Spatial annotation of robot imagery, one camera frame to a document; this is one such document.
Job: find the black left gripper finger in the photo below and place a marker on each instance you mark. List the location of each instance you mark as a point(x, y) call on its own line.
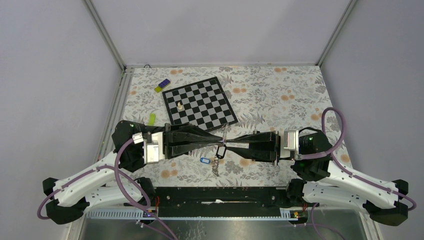
point(189, 133)
point(196, 149)

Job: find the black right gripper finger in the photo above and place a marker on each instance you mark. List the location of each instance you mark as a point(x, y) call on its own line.
point(258, 137)
point(258, 153)

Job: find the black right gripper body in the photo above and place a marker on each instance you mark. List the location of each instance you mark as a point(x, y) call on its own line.
point(270, 146)

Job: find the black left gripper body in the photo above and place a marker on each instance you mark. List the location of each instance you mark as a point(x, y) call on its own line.
point(167, 145)

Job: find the blue capped key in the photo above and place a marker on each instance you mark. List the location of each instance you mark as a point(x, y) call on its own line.
point(205, 160)

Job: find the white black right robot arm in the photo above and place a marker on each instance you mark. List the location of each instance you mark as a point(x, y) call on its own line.
point(321, 180)

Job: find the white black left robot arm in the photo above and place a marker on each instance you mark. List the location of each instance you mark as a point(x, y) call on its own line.
point(107, 182)

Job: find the green arch toy block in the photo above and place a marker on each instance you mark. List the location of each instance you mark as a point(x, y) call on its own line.
point(152, 119)

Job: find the black grey chessboard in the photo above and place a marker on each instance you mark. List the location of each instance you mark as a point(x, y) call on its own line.
point(205, 105)

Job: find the floral table mat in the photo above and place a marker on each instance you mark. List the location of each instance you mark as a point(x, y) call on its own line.
point(264, 98)

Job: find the purple yellow toy brick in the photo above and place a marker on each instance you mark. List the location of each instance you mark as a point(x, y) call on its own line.
point(162, 85)

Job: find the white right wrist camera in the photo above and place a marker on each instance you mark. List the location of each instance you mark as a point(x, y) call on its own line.
point(289, 147)

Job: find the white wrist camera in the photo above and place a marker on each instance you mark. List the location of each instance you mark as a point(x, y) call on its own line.
point(153, 146)
point(289, 147)

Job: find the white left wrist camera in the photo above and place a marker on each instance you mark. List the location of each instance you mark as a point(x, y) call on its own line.
point(153, 146)

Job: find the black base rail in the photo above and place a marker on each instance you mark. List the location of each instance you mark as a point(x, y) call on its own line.
point(214, 202)

